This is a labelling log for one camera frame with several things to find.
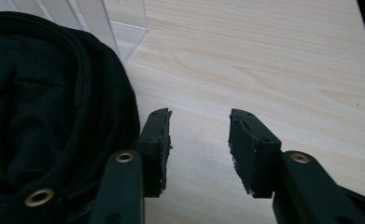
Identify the black hooded garment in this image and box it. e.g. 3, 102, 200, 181
0, 10, 141, 224

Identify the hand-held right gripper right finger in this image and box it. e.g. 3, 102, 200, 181
227, 107, 283, 200

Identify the clear acrylic divider rack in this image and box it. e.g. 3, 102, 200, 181
0, 0, 148, 64

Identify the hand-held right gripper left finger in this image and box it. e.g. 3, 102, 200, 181
134, 107, 174, 199

